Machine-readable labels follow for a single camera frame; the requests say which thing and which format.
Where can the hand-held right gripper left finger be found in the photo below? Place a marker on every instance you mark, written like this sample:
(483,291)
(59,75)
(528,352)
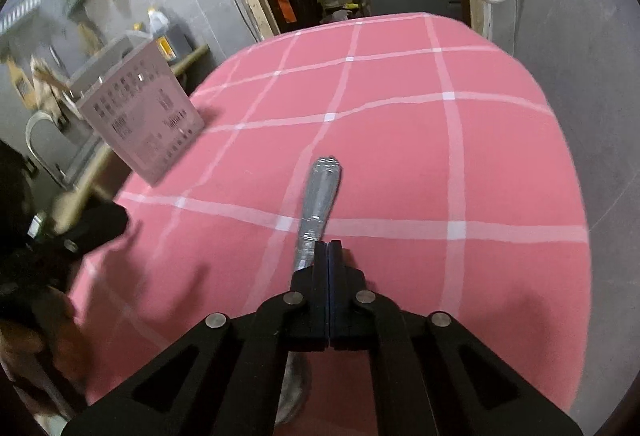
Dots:
(320,306)

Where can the pink checked tablecloth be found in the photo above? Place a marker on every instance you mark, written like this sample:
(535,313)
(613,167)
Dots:
(425,166)

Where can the perforated steel utensil holder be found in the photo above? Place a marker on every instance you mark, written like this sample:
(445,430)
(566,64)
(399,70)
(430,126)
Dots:
(145,116)

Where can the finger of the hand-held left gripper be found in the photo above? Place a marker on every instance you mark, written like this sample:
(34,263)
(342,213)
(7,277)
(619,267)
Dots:
(97,226)

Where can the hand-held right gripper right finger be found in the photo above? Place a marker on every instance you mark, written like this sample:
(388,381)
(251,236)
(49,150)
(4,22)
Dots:
(340,306)

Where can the person's left hand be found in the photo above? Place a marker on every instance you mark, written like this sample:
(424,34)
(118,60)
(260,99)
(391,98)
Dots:
(55,346)

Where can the steel faucet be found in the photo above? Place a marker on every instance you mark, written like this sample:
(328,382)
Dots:
(37,146)

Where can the long steel spoon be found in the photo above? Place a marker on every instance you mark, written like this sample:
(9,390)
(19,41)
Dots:
(320,196)

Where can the orange door sticker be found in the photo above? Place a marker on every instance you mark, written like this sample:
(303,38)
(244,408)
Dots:
(283,6)

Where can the large oil bottle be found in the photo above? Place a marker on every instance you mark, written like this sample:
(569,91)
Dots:
(159,23)

